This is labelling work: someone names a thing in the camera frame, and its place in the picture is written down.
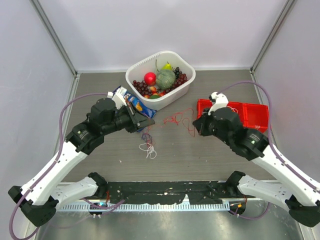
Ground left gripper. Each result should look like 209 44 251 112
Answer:
102 101 155 135

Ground red cable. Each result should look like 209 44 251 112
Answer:
147 107 197 138

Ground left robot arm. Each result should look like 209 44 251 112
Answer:
8 98 155 227

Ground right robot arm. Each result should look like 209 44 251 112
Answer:
192 107 320 228

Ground blue Doritos chip bag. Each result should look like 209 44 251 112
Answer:
115 90 156 132

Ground red bin left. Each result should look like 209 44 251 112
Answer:
196 98 213 118

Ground red bin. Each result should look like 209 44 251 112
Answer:
196 98 213 118
243 103 269 133
227 101 246 125

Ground dark red grape bunch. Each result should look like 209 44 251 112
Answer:
132 80 152 98

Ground red bin middle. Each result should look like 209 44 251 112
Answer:
227 101 246 125

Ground red apple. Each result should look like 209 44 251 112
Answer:
143 72 156 86

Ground green melon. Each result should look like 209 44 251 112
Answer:
156 70 176 90

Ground dark grape bunch right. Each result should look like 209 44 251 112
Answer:
172 67 188 89

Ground red bin right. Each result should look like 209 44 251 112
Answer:
243 103 269 133

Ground white plastic basket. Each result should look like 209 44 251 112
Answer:
125 50 196 111

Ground yellow green pear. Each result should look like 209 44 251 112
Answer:
161 61 173 71

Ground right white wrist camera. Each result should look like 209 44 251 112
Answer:
208 92 229 116

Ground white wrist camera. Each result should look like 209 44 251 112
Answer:
208 92 229 116
107 86 127 110

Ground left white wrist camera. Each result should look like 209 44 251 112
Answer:
107 86 127 110

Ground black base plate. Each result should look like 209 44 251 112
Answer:
86 179 257 205

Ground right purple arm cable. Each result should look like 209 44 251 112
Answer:
219 80 320 221

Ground white slotted cable duct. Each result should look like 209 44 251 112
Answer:
59 201 230 213

